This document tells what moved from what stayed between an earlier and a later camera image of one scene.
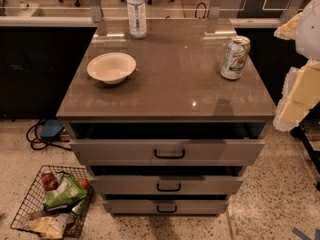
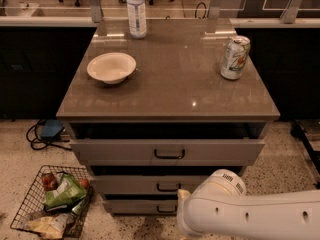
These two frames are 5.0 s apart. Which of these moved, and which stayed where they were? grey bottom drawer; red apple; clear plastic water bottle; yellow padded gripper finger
Moved: yellow padded gripper finger
Stayed: clear plastic water bottle; grey bottom drawer; red apple
